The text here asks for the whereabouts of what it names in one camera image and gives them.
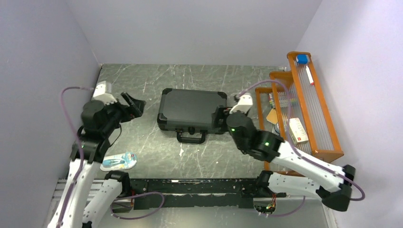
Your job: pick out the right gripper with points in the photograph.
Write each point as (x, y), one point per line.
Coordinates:
(221, 112)

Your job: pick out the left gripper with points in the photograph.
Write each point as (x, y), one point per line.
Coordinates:
(135, 109)

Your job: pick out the black poker set case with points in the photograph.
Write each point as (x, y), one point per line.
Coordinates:
(188, 113)

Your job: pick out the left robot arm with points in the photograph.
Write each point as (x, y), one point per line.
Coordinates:
(100, 117)

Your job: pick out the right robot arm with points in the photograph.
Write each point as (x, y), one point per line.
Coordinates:
(318, 179)

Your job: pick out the blister pack blue tool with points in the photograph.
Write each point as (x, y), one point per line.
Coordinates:
(119, 162)

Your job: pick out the coloured marker set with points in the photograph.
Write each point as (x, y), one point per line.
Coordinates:
(283, 100)

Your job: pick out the tan paper notepad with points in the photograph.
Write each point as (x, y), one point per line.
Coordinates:
(272, 116)

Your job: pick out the blue white tape roll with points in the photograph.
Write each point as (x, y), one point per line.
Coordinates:
(276, 129)

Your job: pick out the orange wooden rack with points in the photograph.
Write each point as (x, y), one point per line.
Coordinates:
(311, 108)

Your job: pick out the white red box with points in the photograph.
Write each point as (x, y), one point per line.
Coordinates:
(297, 131)

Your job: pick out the white red marker pen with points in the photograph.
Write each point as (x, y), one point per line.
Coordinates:
(310, 78)

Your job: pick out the blue cube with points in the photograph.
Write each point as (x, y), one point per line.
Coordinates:
(302, 59)

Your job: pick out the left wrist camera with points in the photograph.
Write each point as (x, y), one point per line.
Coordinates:
(103, 93)

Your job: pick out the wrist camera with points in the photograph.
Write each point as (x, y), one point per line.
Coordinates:
(243, 105)
(103, 93)

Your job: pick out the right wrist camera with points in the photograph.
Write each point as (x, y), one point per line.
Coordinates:
(243, 105)

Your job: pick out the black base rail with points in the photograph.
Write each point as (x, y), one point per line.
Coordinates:
(188, 193)

